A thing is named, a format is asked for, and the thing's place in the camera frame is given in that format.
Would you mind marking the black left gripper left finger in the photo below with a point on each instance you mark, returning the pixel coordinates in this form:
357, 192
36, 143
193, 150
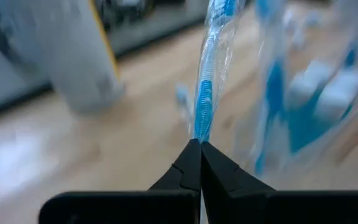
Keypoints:
120, 208

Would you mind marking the clear acrylic organizer holder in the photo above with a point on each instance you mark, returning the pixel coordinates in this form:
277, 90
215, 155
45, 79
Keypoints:
259, 149

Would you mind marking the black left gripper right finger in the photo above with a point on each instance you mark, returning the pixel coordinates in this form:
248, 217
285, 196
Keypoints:
291, 208

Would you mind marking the white yellow wipes canister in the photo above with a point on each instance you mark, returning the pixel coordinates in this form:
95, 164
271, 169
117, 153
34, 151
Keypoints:
67, 62

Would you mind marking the blue toothbrush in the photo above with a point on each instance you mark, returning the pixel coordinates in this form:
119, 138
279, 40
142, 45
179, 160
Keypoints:
204, 109
275, 87

